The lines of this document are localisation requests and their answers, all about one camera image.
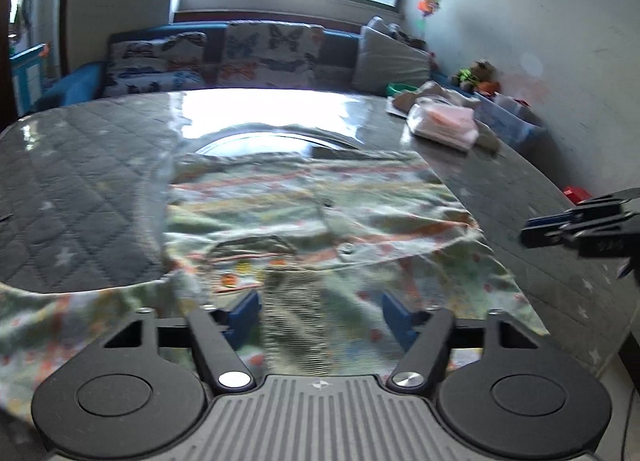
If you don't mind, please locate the large butterfly print cushion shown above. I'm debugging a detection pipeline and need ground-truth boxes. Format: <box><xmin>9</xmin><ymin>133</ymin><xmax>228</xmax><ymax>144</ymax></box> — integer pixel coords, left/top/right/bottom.
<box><xmin>217</xmin><ymin>21</ymin><xmax>326</xmax><ymax>89</ymax></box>

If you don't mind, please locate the blue sofa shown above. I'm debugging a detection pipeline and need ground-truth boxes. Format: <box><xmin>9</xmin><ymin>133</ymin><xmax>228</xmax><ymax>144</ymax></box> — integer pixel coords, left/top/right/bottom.
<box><xmin>32</xmin><ymin>18</ymin><xmax>453</xmax><ymax>114</ymax></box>

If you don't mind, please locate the red box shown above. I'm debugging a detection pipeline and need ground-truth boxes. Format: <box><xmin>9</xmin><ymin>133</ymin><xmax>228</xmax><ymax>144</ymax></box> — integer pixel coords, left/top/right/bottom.
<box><xmin>562</xmin><ymin>185</ymin><xmax>593</xmax><ymax>205</ymax></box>

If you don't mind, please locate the green floral garment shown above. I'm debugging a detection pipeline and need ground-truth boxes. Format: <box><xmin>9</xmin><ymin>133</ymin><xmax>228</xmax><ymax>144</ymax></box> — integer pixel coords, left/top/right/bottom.
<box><xmin>0</xmin><ymin>148</ymin><xmax>551</xmax><ymax>422</ymax></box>

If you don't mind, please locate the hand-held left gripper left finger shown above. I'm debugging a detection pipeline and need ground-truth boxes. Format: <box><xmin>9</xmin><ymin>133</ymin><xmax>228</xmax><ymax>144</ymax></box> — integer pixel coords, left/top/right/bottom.
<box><xmin>102</xmin><ymin>289</ymin><xmax>261</xmax><ymax>390</ymax></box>

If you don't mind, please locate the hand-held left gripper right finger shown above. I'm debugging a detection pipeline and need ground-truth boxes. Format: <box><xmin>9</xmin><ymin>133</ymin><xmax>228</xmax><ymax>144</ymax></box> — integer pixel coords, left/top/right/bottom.
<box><xmin>381</xmin><ymin>291</ymin><xmax>541</xmax><ymax>390</ymax></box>

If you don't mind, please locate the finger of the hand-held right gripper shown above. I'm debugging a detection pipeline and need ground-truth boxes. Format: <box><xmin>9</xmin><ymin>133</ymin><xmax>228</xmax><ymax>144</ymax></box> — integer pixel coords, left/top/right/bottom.
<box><xmin>562</xmin><ymin>190</ymin><xmax>640</xmax><ymax>223</ymax></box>
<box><xmin>520</xmin><ymin>215</ymin><xmax>581</xmax><ymax>248</ymax></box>

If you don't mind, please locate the bag of pink clothes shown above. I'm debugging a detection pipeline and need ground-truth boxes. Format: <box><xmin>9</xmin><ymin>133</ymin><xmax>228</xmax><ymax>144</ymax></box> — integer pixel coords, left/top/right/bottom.
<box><xmin>406</xmin><ymin>96</ymin><xmax>478</xmax><ymax>152</ymax></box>

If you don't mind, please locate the colourful pinwheel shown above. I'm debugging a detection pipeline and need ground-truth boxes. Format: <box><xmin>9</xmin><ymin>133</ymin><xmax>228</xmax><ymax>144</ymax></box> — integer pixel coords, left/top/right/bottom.
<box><xmin>417</xmin><ymin>0</ymin><xmax>444</xmax><ymax>40</ymax></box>

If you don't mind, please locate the small butterfly print cushion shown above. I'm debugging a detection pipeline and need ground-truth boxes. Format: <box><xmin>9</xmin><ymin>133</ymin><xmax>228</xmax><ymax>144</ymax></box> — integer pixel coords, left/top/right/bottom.
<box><xmin>107</xmin><ymin>31</ymin><xmax>208</xmax><ymax>77</ymax></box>
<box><xmin>102</xmin><ymin>68</ymin><xmax>221</xmax><ymax>98</ymax></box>

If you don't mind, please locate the pale cloth pile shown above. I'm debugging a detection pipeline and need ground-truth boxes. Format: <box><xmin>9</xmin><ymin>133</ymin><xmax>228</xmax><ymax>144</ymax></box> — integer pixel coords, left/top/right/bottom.
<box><xmin>367</xmin><ymin>16</ymin><xmax>432</xmax><ymax>50</ymax></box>

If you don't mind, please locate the round black induction cooker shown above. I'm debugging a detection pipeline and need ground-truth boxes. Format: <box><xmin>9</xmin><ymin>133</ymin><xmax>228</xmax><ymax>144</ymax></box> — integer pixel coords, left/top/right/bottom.
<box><xmin>192</xmin><ymin>124</ymin><xmax>362</xmax><ymax>160</ymax></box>

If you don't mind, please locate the grey cushion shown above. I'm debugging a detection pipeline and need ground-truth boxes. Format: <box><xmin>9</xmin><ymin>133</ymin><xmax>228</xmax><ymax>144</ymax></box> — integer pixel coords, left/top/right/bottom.
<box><xmin>350</xmin><ymin>26</ymin><xmax>433</xmax><ymax>94</ymax></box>

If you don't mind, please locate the blue storage box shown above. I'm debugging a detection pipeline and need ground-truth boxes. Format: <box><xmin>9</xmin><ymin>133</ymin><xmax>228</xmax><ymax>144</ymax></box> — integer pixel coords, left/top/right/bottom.
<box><xmin>475</xmin><ymin>91</ymin><xmax>548</xmax><ymax>152</ymax></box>

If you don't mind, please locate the plush toy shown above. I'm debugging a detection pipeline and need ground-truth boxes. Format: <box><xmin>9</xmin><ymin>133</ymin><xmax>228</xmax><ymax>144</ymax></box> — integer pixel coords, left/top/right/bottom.
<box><xmin>452</xmin><ymin>58</ymin><xmax>501</xmax><ymax>94</ymax></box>

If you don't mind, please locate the beige garment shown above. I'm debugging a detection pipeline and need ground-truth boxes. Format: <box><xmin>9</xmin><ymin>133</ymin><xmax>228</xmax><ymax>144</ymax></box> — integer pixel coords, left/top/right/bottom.
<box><xmin>392</xmin><ymin>81</ymin><xmax>502</xmax><ymax>152</ymax></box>

